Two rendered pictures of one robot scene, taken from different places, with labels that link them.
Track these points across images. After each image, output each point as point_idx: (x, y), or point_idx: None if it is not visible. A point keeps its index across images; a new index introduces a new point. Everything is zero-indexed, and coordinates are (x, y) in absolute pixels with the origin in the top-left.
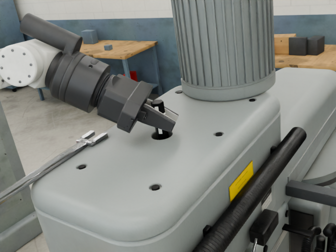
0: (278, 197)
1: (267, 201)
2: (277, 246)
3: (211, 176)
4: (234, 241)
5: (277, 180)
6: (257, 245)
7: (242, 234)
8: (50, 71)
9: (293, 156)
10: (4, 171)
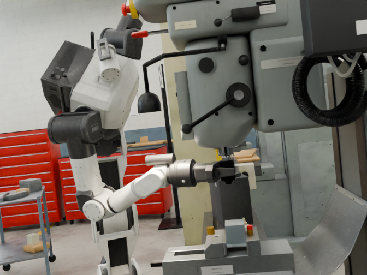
0: (301, 23)
1: (268, 8)
2: (289, 63)
3: None
4: (213, 11)
5: (299, 7)
6: (255, 42)
7: (224, 12)
8: None
9: None
10: (328, 181)
